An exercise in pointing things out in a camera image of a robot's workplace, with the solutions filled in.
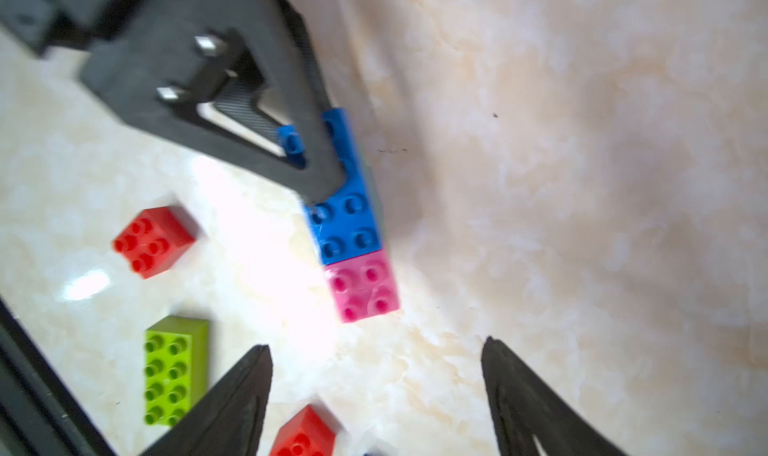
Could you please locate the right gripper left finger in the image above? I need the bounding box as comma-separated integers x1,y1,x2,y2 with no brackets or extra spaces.
144,345,273,455

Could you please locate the lime green lego brick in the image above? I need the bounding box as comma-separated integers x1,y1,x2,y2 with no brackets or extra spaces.
144,316,209,427

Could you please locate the left red lego brick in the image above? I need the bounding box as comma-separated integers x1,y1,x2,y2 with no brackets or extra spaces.
112,206,196,279

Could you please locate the long blue lego brick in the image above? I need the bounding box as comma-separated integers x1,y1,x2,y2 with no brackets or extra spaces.
304,108,382,265

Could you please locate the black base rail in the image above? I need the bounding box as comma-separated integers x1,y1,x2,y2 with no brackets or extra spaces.
1,305,114,455

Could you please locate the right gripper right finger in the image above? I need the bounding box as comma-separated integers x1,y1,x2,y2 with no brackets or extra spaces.
481,337,624,456

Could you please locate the right red lego brick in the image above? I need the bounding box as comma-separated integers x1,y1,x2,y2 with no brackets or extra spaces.
269,403,341,456

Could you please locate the red lego brick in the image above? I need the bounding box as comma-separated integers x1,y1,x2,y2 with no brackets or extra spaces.
269,403,341,456
112,206,196,279

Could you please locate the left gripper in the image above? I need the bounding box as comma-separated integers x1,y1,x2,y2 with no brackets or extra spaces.
1,0,143,57

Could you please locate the pink lego brick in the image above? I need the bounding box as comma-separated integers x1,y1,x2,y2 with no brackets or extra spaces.
324,249,400,323

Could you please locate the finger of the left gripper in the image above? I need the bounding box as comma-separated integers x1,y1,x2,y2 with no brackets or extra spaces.
80,0,346,204

